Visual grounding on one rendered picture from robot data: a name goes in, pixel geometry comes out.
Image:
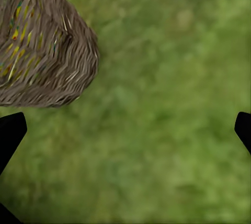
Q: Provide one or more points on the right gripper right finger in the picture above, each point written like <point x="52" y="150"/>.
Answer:
<point x="243" y="129"/>

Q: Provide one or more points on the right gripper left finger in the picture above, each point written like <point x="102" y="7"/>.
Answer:
<point x="12" y="130"/>

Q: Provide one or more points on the wicker basket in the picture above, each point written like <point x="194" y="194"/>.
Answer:
<point x="61" y="70"/>

